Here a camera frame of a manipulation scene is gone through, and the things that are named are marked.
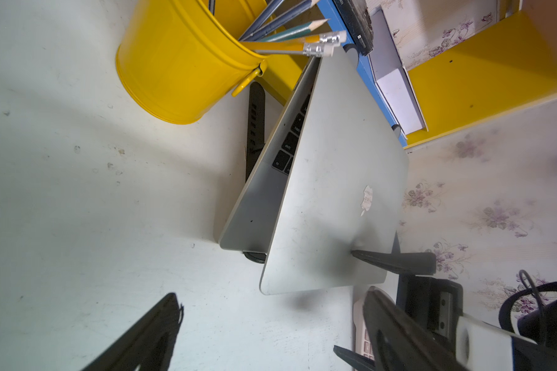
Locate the yellow pencil cup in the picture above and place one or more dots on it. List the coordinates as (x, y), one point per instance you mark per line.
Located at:
(177, 59)

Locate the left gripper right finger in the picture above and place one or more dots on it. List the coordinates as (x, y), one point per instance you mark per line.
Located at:
(399, 343)

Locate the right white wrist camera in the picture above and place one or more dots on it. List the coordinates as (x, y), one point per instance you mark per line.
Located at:
(481, 346)

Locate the black book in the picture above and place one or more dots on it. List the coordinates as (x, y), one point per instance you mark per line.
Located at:
(357, 20)

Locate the black laptop stand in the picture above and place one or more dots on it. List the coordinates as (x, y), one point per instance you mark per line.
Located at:
(254, 145)

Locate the pencils bundle in cup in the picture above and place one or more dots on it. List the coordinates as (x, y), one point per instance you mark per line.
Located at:
(259, 27)

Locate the white book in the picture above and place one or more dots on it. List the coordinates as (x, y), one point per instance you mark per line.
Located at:
(392, 79)

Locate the silver laptop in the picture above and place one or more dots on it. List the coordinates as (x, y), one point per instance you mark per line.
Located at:
(330, 180)

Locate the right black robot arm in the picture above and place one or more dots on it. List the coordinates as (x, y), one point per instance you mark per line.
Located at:
(531, 313)

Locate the pink calculator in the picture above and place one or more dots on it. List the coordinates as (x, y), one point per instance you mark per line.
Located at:
(362, 343)

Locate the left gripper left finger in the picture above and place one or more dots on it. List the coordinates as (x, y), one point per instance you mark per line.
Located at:
(149, 343)

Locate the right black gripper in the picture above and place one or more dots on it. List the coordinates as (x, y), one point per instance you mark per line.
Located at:
(434, 304)

